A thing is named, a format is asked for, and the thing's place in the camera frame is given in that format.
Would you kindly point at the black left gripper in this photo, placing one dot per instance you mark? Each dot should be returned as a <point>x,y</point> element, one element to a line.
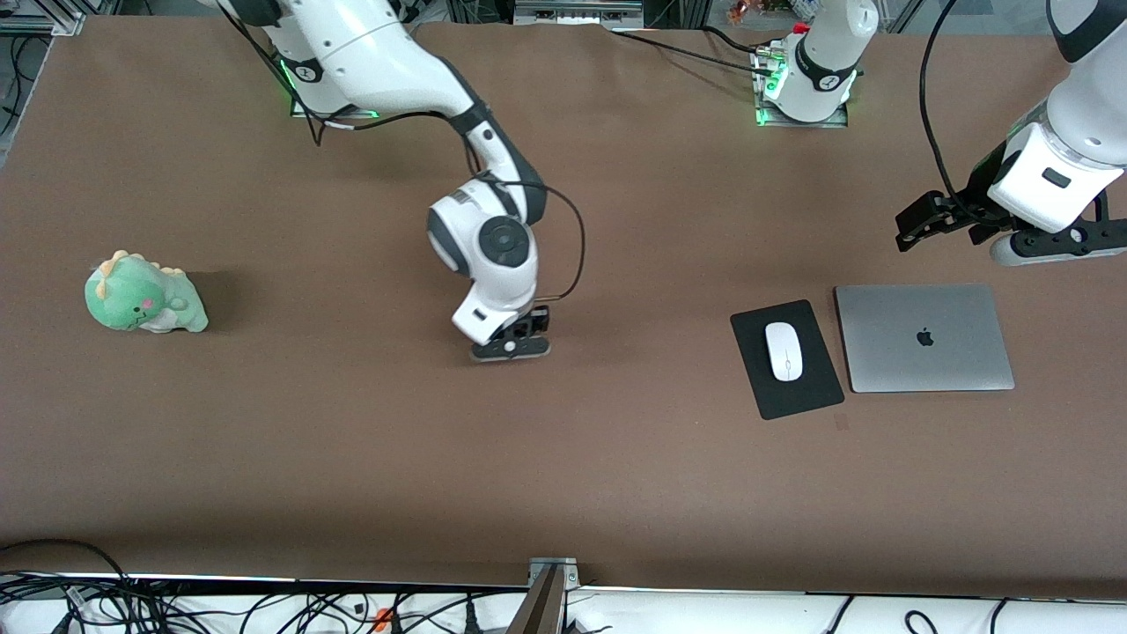
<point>980,206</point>

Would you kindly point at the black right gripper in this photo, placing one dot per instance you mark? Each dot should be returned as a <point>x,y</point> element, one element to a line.
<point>532,320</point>

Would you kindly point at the white computer mouse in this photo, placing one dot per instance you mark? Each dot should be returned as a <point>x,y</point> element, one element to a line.
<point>784,352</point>

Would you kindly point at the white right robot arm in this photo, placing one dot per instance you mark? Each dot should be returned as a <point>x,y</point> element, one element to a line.
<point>379,53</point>

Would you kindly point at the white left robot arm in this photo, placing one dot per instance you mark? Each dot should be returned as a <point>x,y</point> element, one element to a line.
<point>828,53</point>

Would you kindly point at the black mouse pad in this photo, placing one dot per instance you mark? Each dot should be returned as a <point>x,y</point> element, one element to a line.
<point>792,401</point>

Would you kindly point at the silver laptop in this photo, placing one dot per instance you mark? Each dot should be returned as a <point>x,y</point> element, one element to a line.
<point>924,339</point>

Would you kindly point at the colourful small toys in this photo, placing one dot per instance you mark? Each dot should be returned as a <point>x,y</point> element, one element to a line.
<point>748,11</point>

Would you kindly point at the grey metal box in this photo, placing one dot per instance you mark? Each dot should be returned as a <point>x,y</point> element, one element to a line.
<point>572,11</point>

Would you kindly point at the orange plug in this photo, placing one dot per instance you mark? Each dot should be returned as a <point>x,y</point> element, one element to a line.
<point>381,619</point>

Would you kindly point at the green dinosaur plush toy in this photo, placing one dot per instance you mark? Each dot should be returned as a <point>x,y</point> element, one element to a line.
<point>132,299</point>

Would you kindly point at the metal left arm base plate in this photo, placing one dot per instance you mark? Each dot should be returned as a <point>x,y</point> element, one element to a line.
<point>801,124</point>

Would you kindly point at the metal frame bracket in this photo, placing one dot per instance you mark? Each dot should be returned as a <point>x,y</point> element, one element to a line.
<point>555,572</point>

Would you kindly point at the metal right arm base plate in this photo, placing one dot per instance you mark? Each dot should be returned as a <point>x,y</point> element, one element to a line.
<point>304,113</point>

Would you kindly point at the aluminium frame corner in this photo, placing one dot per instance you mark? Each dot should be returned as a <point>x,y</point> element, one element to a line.
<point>62,22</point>

